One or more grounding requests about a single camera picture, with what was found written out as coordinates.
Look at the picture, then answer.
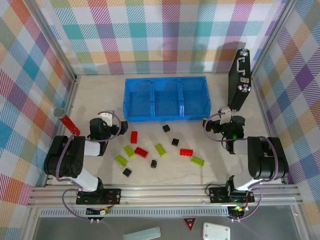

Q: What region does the lime green lego brick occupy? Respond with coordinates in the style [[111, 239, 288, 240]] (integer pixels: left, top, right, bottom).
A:
[[154, 143, 168, 158], [124, 145, 137, 159], [115, 154, 129, 167], [190, 155, 205, 167]]

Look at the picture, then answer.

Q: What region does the blue three-compartment bin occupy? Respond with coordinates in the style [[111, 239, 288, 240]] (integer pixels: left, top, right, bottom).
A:
[[123, 76, 212, 123]]

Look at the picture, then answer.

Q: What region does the red perforated tube grey cap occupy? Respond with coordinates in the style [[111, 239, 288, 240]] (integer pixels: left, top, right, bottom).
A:
[[54, 107, 82, 137]]

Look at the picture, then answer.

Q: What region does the black briefcase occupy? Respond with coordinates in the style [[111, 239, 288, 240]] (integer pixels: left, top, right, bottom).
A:
[[226, 48, 252, 113]]

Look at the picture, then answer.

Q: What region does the white square plate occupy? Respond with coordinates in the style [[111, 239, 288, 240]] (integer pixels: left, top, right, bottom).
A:
[[201, 221, 231, 240]]

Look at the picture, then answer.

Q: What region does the pale blue flat bar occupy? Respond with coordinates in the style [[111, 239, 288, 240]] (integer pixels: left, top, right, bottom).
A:
[[121, 226, 161, 240]]

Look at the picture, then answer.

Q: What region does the aluminium side rail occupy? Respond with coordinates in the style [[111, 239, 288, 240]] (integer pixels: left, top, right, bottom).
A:
[[44, 74, 80, 187]]

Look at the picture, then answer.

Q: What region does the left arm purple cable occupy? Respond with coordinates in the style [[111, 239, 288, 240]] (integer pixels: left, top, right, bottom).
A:
[[55, 111, 123, 221]]

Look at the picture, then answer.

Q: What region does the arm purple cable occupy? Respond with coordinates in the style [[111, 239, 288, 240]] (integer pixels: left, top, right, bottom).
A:
[[55, 111, 123, 221], [204, 112, 280, 222]]

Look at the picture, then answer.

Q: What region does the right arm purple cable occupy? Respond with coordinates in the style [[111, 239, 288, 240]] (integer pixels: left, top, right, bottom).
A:
[[204, 112, 280, 222]]

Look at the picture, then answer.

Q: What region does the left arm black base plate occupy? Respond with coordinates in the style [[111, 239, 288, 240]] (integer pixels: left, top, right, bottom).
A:
[[75, 187, 123, 206]]

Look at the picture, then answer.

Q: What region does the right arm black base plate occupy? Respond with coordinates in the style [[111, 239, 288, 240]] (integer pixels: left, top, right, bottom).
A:
[[208, 186, 256, 205]]

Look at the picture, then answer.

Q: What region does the aluminium mounting rail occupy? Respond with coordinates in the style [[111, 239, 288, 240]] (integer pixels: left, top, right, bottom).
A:
[[26, 184, 303, 209]]

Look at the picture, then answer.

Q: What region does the grey slotted cable duct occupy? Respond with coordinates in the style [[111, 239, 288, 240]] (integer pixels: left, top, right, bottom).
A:
[[39, 208, 230, 217]]

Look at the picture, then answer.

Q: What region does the aluminium frame post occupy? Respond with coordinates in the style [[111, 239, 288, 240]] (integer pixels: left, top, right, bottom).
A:
[[26, 0, 78, 81], [250, 0, 297, 76]]

